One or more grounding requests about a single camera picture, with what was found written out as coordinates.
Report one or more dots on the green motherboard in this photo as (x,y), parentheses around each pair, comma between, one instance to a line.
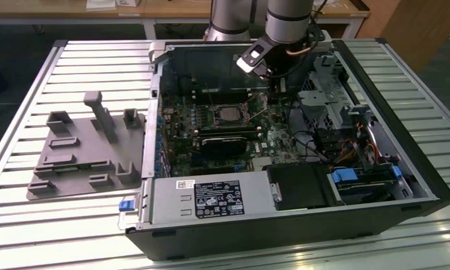
(277,140)

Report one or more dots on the silver square CPU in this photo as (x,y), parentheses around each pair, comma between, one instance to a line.
(231,114)

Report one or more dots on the black graphics card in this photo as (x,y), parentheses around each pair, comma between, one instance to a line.
(226,146)

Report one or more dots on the metal drive cage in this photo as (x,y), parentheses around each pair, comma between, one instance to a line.
(323,98)

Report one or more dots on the wooden desk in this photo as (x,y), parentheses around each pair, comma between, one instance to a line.
(42,11)

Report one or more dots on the black drive bay cover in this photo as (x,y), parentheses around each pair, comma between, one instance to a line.
(300,185)

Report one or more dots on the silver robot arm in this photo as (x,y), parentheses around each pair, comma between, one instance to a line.
(289,22)

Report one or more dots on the small silver heatsink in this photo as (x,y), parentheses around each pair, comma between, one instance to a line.
(261,163)

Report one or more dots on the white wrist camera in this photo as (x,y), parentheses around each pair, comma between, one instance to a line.
(251,59)

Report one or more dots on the blue case latch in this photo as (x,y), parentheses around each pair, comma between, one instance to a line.
(126,205)

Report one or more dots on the metal CPU socket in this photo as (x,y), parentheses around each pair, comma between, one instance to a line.
(214,123)

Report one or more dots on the blue plastic tab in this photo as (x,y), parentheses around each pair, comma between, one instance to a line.
(397,171)

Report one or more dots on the grey power supply unit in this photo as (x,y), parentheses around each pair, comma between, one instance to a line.
(172,197)

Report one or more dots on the wooden cabinet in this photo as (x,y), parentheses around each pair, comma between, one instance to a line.
(424,28)

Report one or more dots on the white box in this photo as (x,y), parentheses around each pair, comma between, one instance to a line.
(102,5)
(127,2)

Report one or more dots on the black open PC case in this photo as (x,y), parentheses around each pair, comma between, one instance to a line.
(248,242)

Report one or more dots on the blue disk carrier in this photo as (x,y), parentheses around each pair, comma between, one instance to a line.
(344,176)

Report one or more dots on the grey plastic parts rack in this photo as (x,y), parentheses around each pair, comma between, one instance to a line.
(83,157)

